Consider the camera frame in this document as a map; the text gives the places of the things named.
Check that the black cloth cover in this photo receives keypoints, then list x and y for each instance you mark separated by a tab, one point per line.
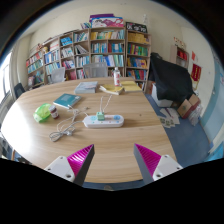
173	82

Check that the small red-label jar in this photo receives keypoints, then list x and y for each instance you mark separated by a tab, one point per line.
54	112

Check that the pink poster boards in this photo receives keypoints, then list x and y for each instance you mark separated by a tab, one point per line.
105	20

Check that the black sign board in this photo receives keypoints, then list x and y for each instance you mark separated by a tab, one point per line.
136	27

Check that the papers on floor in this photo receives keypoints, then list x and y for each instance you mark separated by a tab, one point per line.
169	118

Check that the grey mesh office chair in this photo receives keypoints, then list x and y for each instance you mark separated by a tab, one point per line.
94	70

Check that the grey book stack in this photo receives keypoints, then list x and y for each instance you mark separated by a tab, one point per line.
86	87

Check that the cardboard box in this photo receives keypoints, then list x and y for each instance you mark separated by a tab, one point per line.
188	106

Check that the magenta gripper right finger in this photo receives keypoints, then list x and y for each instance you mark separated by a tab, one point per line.
154	166

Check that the red wall hanging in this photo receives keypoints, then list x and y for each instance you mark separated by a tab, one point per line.
196	72

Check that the wooden bookshelf with books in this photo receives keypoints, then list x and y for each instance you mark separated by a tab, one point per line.
127	50

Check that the white power strip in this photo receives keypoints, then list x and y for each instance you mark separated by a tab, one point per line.
109	121

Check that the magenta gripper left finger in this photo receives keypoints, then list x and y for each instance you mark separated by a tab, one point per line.
73	168

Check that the yellow book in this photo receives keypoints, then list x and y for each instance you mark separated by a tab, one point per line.
111	89

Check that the white office chair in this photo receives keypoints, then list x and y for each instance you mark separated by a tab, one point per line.
58	75

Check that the yellow folder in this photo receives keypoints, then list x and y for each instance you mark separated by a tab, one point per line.
130	86

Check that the white bottle red label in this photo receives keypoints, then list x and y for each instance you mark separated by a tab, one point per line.
116	75

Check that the teal book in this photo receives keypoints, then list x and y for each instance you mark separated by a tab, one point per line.
67	100

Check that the dark chair at window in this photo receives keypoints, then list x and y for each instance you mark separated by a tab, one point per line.
18	90

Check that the green plastic bag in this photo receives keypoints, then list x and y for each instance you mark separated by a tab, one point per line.
42	113

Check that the green charger plug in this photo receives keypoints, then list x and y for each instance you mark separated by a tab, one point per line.
100	116

